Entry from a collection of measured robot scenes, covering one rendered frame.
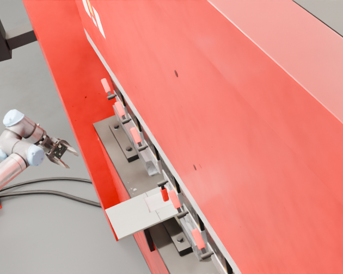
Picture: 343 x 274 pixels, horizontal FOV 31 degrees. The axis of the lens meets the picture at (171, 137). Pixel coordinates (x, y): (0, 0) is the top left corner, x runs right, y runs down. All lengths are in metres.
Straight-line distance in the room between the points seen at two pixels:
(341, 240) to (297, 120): 0.20
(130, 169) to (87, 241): 1.08
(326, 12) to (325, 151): 0.23
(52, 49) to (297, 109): 2.25
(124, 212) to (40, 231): 1.60
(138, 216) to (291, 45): 1.72
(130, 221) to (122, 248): 1.29
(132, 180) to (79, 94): 0.56
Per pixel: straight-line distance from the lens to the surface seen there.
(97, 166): 3.41
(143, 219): 2.48
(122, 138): 3.04
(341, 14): 0.93
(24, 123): 2.50
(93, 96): 3.16
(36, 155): 2.38
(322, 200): 0.94
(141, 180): 2.83
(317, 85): 0.79
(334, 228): 0.95
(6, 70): 5.78
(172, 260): 2.48
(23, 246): 4.04
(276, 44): 0.87
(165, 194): 2.27
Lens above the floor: 2.77
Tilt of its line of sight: 39 degrees down
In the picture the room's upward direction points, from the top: 14 degrees counter-clockwise
